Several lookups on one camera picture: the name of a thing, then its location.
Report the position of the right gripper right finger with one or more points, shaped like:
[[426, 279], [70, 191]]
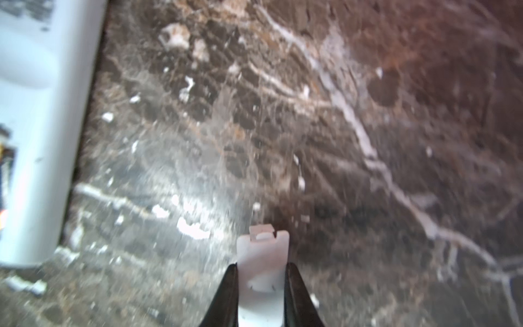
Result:
[[299, 310]]

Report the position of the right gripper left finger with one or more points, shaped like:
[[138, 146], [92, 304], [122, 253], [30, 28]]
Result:
[[223, 310]]

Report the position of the white battery compartment cover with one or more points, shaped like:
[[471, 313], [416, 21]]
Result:
[[262, 256]]

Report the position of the white remote control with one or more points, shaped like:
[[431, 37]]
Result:
[[49, 53]]

